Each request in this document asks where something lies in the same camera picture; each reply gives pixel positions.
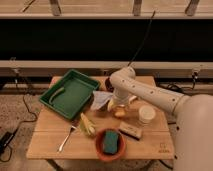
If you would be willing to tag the yellow corn toy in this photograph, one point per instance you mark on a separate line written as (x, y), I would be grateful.
(87, 126)

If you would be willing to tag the green bean pod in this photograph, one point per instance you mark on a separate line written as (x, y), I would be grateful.
(57, 92)

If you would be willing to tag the yellow apple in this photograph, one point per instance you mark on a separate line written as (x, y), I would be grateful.
(120, 112)

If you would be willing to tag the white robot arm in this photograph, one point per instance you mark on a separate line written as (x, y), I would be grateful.
(194, 137)

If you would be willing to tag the white plastic cup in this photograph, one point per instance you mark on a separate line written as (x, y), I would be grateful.
(146, 114)

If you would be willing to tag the silver fork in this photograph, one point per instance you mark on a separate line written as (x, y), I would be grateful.
(66, 138)

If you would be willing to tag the black power adapter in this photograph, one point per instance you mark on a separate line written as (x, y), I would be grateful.
(5, 140)

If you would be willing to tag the grey crumpled cloth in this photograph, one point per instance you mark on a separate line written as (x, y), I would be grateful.
(100, 99)

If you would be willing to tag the dark red bowl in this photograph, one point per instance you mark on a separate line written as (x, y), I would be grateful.
(108, 85)

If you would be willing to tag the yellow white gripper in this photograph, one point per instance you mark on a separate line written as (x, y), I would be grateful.
(112, 106)

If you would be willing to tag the orange bowl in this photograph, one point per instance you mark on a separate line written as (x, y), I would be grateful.
(99, 147)

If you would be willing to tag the green plastic tray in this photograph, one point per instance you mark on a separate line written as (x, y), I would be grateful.
(78, 90)

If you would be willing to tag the wooden block brush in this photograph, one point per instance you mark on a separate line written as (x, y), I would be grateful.
(130, 130)

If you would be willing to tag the teal sponge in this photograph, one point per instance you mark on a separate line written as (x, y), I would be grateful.
(110, 142)

